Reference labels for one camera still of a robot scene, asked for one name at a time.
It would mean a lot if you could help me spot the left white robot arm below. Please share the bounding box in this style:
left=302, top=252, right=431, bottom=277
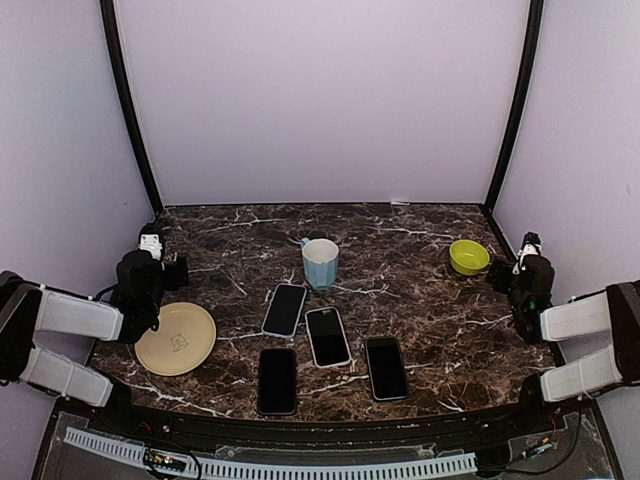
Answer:
left=1, top=250, right=189, bottom=436

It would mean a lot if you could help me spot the beige round plate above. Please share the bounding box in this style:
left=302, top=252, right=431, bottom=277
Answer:
left=134, top=302, right=217, bottom=377

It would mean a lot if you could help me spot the black frame post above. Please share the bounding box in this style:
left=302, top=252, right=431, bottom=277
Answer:
left=483, top=0, right=544, bottom=217
left=99, top=0, right=164, bottom=216

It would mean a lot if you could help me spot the right black frame post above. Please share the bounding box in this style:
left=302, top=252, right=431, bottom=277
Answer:
left=483, top=0, right=544, bottom=217

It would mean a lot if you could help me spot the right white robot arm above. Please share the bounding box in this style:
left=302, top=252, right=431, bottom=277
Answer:
left=487, top=255, right=639, bottom=434

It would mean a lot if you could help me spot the pink phone case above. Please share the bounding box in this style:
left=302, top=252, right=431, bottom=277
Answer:
left=304, top=307, right=352, bottom=370

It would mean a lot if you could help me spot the black screen smartphone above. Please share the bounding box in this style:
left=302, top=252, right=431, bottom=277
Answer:
left=263, top=284, right=307, bottom=335

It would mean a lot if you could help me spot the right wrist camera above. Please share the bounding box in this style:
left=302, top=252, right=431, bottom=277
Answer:
left=512, top=232, right=541, bottom=275

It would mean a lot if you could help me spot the white slotted cable duct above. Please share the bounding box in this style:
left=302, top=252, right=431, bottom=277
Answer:
left=63, top=427, right=478, bottom=479

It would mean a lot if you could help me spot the lime green bowl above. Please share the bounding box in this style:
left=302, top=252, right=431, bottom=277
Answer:
left=449, top=239, right=490, bottom=276

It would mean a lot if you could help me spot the black front rail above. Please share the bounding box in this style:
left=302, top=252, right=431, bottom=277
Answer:
left=133, top=405, right=568, bottom=451

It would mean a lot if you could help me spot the blue ceramic mug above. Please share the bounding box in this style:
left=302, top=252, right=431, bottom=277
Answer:
left=301, top=238, right=340, bottom=290

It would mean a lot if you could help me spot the left black frame post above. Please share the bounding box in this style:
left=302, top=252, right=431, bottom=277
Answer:
left=99, top=0, right=164, bottom=216

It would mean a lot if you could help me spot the black phone case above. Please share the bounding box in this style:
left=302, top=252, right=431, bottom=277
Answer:
left=256, top=348, right=299, bottom=417
left=364, top=337, right=410, bottom=403

